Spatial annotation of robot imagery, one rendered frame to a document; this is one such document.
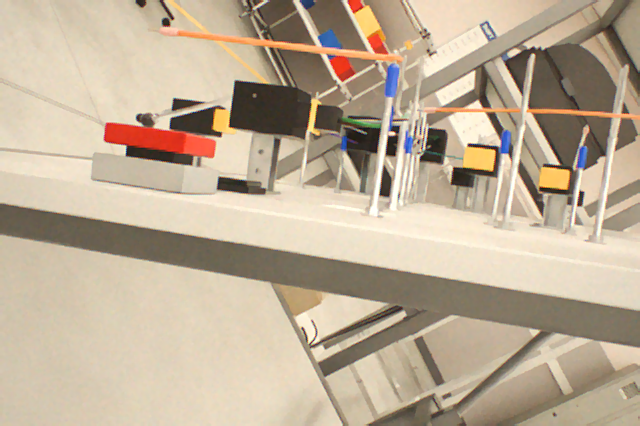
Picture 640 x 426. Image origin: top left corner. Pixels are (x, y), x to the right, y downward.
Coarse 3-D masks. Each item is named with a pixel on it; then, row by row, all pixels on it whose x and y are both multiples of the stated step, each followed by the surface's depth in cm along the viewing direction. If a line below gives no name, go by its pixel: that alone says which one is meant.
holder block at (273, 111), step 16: (240, 80) 59; (240, 96) 59; (272, 96) 58; (288, 96) 58; (304, 96) 60; (240, 112) 59; (256, 112) 58; (272, 112) 58; (288, 112) 58; (240, 128) 59; (256, 128) 58; (272, 128) 58; (288, 128) 58
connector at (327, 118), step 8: (304, 104) 58; (296, 112) 58; (304, 112) 58; (320, 112) 58; (328, 112) 58; (336, 112) 58; (296, 120) 58; (304, 120) 58; (320, 120) 58; (328, 120) 58; (336, 120) 58; (304, 128) 60; (320, 128) 58; (328, 128) 58; (336, 128) 58
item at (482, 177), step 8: (472, 144) 111; (480, 144) 111; (496, 152) 110; (496, 160) 110; (464, 168) 112; (472, 168) 111; (496, 168) 110; (480, 176) 113; (488, 176) 110; (496, 176) 111; (480, 184) 115; (488, 184) 114; (480, 192) 115; (472, 200) 114; (480, 200) 115; (472, 208) 114; (480, 208) 115
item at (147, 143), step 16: (112, 128) 40; (128, 128) 40; (144, 128) 40; (128, 144) 40; (144, 144) 40; (160, 144) 40; (176, 144) 39; (192, 144) 40; (208, 144) 43; (160, 160) 41; (176, 160) 41; (192, 160) 43
